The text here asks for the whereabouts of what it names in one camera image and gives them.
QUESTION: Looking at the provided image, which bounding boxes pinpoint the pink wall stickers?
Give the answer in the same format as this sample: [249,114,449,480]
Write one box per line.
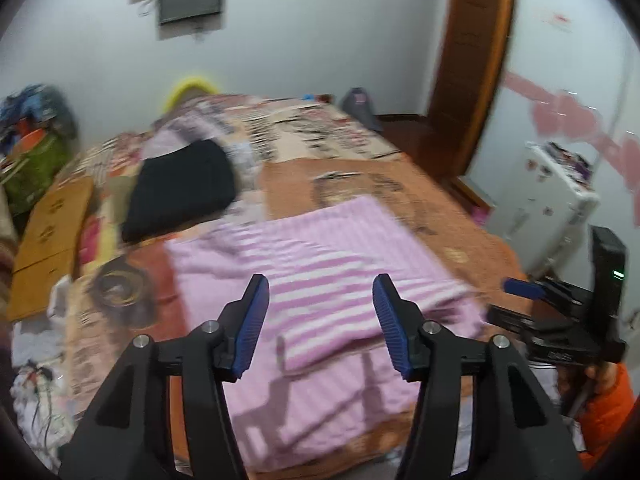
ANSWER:
[502,71,640,196]

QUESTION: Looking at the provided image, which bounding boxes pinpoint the white cloth with cables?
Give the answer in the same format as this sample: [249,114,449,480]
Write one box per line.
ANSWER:
[10,320,76,461]

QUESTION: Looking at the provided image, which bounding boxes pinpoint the wooden door frame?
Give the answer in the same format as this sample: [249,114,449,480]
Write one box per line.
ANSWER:
[415,0,518,183]

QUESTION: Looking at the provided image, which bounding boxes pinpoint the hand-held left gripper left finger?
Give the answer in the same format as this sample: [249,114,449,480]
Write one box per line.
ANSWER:
[57,273,271,480]

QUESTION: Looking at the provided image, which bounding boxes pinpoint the brown cardboard box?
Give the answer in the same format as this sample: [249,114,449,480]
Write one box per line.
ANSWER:
[7,177,96,322]

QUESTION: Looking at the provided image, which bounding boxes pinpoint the yellow plastic hoop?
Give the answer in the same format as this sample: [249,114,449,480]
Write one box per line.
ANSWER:
[165,76,221,111]

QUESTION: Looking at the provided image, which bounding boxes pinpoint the printed blanket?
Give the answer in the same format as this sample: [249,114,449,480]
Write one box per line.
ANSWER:
[12,92,531,466]

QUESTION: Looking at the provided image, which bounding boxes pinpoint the black folded garment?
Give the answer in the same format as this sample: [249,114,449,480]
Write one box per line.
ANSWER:
[121,139,238,243]

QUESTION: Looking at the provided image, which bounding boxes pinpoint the green bag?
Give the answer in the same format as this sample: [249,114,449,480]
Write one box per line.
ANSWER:
[0,132,73,216]

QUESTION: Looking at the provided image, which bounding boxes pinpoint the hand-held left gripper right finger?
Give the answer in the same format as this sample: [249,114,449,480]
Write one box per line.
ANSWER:
[372,273,586,480]

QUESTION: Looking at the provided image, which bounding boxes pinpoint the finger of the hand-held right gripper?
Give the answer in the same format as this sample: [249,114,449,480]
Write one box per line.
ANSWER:
[487,306,591,342]
[502,276,593,308]

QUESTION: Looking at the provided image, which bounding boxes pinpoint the grey backpack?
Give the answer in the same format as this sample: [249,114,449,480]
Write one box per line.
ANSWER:
[340,87,386,133]

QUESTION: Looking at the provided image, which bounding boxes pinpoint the pile of colourful clutter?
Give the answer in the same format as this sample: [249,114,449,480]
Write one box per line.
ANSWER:
[0,84,78,146]

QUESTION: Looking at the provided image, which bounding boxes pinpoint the small items on cabinet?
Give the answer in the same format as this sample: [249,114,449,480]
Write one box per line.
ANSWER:
[542,141,593,181]

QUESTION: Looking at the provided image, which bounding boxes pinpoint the pink striped towel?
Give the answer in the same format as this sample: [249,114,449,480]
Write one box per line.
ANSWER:
[165,195,488,473]

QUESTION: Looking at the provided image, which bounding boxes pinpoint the white cabinet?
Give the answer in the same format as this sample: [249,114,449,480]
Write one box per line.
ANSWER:
[487,142,601,278]

